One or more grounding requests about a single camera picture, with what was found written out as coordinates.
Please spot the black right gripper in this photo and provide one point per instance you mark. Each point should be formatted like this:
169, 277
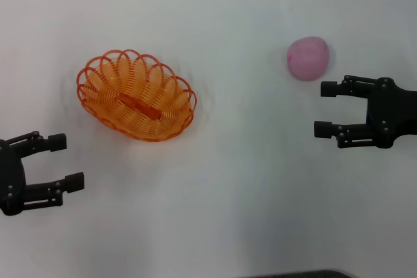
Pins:
391, 112

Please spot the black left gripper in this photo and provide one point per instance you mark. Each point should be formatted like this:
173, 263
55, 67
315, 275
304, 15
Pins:
11, 180

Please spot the pink soft toy peach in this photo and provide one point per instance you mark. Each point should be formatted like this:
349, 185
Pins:
307, 58

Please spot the black robot chest cover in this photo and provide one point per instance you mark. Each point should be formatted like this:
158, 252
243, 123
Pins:
303, 274

